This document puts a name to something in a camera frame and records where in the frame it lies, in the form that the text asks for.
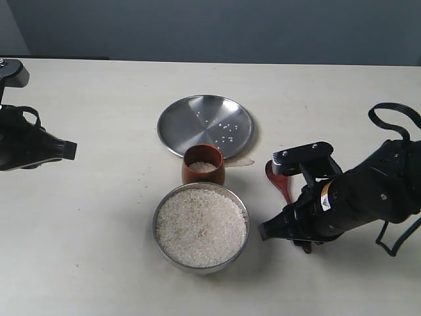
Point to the red-brown wooden spoon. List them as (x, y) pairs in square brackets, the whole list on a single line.
[(281, 182)]

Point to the small brown wooden cup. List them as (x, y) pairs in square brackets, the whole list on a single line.
[(203, 153)]

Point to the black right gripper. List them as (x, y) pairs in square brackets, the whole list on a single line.
[(385, 186)]

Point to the steel bowl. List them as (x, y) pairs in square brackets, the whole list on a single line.
[(200, 269)]

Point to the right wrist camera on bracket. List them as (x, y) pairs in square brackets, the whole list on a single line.
[(314, 161)]

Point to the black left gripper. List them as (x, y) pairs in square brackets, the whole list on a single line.
[(22, 137)]

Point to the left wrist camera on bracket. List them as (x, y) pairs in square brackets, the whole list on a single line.
[(13, 75)]

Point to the round steel plate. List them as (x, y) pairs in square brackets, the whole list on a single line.
[(206, 119)]

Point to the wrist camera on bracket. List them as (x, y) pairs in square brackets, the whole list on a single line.
[(314, 161), (13, 75)]

